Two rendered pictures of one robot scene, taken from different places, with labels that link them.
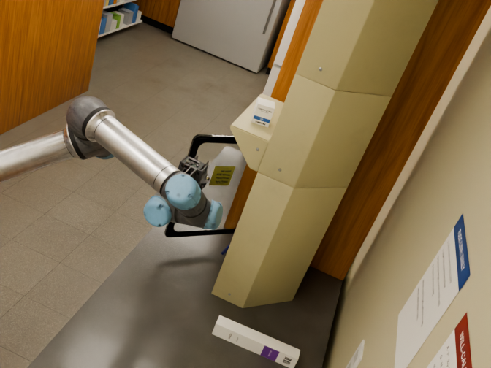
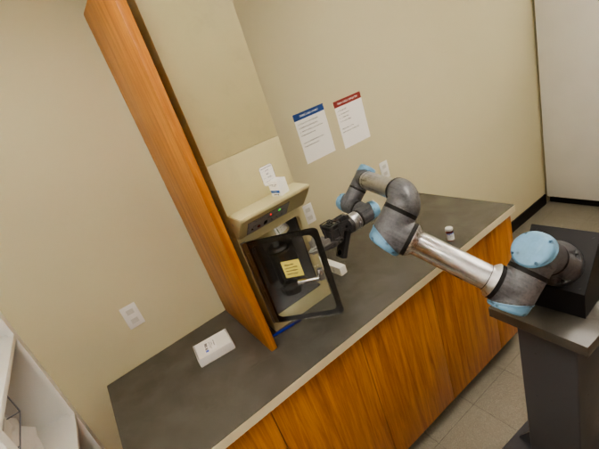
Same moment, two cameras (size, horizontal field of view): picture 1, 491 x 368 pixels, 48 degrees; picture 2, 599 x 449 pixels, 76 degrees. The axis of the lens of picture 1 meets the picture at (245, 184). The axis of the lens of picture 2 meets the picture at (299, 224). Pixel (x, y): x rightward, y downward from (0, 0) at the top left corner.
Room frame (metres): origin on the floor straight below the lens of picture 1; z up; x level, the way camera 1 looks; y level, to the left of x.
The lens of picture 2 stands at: (2.25, 1.22, 1.95)
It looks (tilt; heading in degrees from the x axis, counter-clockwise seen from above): 22 degrees down; 236
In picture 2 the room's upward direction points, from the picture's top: 19 degrees counter-clockwise
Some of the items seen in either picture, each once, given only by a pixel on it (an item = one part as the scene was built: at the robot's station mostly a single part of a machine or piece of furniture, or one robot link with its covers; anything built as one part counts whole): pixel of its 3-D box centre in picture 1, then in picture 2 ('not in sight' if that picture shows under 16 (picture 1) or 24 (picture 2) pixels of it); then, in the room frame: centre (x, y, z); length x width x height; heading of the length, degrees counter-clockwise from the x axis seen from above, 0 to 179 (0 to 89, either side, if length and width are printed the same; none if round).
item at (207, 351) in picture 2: not in sight; (214, 346); (1.89, -0.23, 0.96); 0.16 x 0.12 x 0.04; 165
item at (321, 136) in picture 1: (299, 190); (263, 232); (1.49, -0.16, 1.32); 0.32 x 0.25 x 0.77; 173
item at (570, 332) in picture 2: not in sight; (559, 305); (1.04, 0.81, 0.92); 0.32 x 0.32 x 0.04; 80
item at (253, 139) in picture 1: (259, 129); (273, 211); (1.52, 0.02, 1.46); 0.32 x 0.12 x 0.10; 173
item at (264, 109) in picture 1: (263, 112); (278, 186); (1.46, 0.02, 1.54); 0.05 x 0.05 x 0.06; 9
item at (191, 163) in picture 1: (186, 179); (337, 229); (1.35, 0.16, 1.31); 0.12 x 0.08 x 0.09; 173
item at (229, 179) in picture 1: (220, 188); (294, 278); (1.57, 0.07, 1.19); 0.30 x 0.01 x 0.40; 128
